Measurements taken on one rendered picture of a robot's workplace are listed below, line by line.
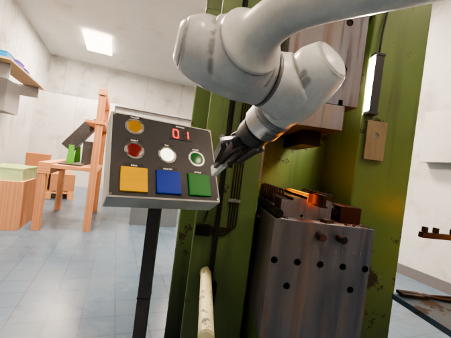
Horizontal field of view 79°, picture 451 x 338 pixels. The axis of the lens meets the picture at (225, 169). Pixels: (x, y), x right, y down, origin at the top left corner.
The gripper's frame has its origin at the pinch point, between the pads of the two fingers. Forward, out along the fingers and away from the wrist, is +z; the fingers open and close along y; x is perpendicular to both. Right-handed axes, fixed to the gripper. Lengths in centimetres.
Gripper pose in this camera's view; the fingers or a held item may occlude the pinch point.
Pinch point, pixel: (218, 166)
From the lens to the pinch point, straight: 77.0
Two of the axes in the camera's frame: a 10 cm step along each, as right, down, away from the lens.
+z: -4.8, 4.3, 7.6
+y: 8.7, 1.0, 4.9
